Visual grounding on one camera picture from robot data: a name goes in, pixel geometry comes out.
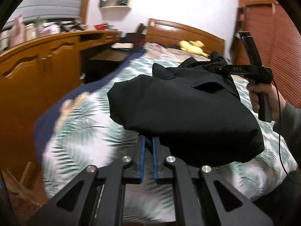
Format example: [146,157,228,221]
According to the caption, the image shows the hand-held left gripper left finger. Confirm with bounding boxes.
[28,137,147,226]

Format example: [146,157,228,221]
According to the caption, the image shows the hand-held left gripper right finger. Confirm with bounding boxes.
[152,137,274,226]

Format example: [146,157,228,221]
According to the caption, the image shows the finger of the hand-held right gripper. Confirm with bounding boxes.
[208,65,230,75]

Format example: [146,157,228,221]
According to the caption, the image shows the black buttoned coat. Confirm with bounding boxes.
[107,50,265,168]

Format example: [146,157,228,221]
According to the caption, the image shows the person's right forearm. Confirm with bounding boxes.
[273,101,301,151]

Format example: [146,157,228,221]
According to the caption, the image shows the person's right hand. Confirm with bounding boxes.
[247,82,286,121]

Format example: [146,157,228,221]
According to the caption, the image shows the yellow plush toy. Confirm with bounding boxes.
[178,40,210,58]

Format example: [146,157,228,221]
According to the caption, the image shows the wooden louvered wardrobe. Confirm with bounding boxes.
[232,0,301,110]

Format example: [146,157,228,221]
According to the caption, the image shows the wooden bed headboard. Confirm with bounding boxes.
[144,18,225,57]

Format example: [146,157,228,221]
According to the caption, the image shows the dark wooden chair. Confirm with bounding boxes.
[126,24,147,50]

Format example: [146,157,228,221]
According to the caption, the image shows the person's dark clothing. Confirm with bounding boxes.
[254,167,301,208]

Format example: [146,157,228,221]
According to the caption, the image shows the wooden cabinet desk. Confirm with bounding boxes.
[0,29,123,193]

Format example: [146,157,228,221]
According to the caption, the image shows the grey window roller blind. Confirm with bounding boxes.
[5,0,85,31]

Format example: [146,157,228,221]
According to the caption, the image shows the pink plush item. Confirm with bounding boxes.
[8,15,25,48]

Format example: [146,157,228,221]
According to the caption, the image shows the black cable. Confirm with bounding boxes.
[270,75,297,182]

